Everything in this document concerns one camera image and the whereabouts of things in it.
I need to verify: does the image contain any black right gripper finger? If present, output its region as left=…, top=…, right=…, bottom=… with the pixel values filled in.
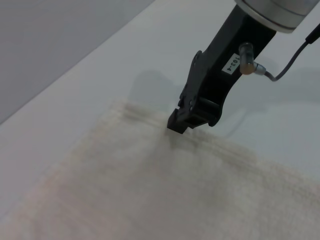
left=166, top=98, right=195, bottom=135
left=187, top=97, right=223, bottom=128

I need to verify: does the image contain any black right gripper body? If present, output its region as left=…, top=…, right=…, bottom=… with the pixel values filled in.
left=178, top=5, right=278, bottom=118

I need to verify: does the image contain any cream white terry towel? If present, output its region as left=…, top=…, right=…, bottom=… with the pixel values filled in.
left=0, top=98, right=320, bottom=240

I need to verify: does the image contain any grey right gripper cable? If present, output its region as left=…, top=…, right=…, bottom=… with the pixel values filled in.
left=238, top=27, right=320, bottom=82

